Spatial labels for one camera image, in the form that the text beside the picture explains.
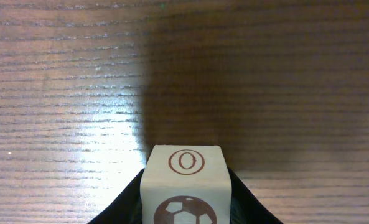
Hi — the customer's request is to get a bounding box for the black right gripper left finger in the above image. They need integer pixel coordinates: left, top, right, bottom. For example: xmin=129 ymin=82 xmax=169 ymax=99
xmin=88 ymin=169 xmax=144 ymax=224

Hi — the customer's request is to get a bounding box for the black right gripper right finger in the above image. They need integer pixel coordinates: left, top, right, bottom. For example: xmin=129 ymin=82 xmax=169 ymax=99
xmin=228 ymin=169 xmax=283 ymax=224

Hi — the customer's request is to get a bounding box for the wooden block soccer ball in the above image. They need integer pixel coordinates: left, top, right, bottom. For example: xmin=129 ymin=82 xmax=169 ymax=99
xmin=140 ymin=145 xmax=232 ymax=224

